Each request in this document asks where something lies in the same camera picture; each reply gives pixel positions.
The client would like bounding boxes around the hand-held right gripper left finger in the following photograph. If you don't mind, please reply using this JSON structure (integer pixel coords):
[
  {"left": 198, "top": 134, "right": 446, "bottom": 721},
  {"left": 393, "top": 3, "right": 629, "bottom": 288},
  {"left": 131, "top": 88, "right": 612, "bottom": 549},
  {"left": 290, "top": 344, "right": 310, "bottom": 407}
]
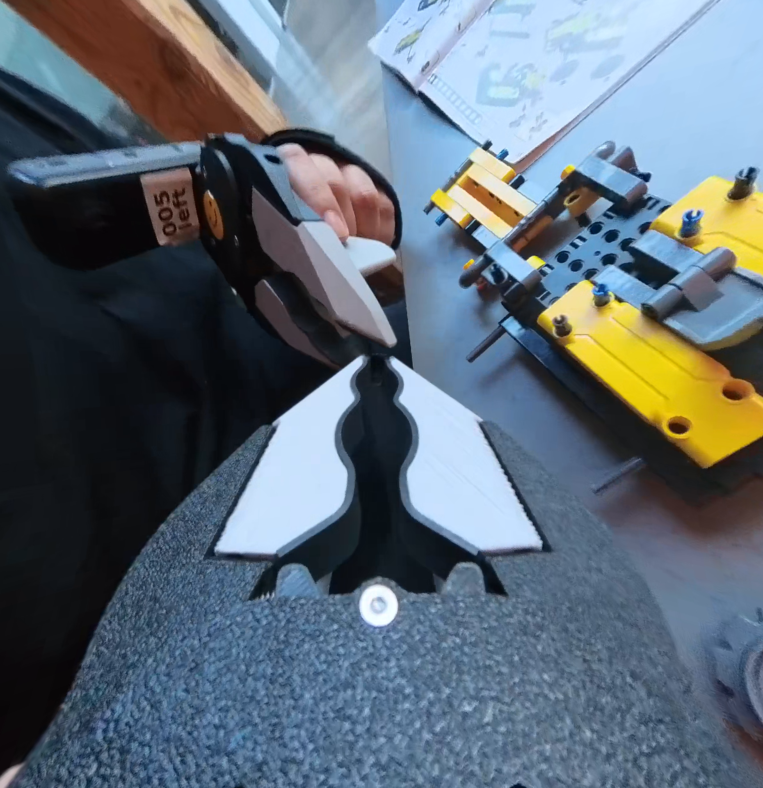
[{"left": 214, "top": 355, "right": 374, "bottom": 559}]

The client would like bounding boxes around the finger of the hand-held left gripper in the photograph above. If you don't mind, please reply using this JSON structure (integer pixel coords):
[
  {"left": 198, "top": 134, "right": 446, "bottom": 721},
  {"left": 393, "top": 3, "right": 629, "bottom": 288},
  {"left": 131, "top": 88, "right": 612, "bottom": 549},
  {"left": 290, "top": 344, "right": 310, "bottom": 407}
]
[
  {"left": 255, "top": 278, "right": 361, "bottom": 370},
  {"left": 251, "top": 185, "right": 399, "bottom": 350}
]

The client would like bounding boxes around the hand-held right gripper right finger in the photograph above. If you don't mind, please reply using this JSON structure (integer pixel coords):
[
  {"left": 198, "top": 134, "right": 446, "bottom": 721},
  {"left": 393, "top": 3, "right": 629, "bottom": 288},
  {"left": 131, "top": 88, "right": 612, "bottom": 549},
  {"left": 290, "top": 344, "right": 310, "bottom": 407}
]
[{"left": 386, "top": 356, "right": 546, "bottom": 556}]

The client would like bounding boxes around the yellow black toy brick model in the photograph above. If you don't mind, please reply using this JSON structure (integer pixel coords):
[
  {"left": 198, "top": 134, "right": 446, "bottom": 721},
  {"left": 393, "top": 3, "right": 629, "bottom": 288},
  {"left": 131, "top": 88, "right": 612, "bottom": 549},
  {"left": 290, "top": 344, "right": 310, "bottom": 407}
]
[{"left": 425, "top": 142, "right": 763, "bottom": 499}]

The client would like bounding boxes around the grey desk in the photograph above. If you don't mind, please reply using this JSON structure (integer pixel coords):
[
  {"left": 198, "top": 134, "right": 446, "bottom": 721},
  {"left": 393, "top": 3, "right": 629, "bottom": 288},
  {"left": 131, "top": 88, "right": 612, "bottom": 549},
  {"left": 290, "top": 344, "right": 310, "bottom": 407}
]
[{"left": 381, "top": 0, "right": 763, "bottom": 788}]

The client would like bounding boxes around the person's left hand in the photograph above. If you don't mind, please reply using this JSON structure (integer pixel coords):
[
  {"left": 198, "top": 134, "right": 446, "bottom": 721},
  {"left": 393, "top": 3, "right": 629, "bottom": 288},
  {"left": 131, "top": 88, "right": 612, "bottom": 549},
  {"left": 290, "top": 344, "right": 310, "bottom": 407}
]
[{"left": 277, "top": 143, "right": 396, "bottom": 245}]

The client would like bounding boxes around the wooden beam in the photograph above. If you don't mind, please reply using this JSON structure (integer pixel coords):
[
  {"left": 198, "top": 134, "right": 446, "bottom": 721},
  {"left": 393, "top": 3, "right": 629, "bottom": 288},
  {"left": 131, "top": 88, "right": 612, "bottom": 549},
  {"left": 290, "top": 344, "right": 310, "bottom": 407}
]
[{"left": 6, "top": 0, "right": 290, "bottom": 144}]

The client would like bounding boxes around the loose black toy axle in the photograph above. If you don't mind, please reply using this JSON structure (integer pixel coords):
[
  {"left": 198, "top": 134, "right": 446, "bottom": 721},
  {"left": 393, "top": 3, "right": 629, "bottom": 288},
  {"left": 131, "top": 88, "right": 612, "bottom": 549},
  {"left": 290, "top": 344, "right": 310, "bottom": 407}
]
[{"left": 592, "top": 457, "right": 646, "bottom": 495}]

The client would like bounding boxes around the printed instruction booklet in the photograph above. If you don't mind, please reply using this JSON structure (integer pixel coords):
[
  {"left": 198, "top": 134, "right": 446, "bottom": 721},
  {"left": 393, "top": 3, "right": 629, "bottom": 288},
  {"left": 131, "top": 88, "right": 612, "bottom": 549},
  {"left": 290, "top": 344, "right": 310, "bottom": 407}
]
[{"left": 369, "top": 0, "right": 721, "bottom": 173}]

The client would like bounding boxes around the black toy tire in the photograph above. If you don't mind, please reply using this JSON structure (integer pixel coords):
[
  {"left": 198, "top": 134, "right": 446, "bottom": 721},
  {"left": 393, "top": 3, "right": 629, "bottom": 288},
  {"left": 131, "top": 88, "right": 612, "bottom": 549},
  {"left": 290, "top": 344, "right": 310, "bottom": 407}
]
[{"left": 704, "top": 608, "right": 763, "bottom": 747}]

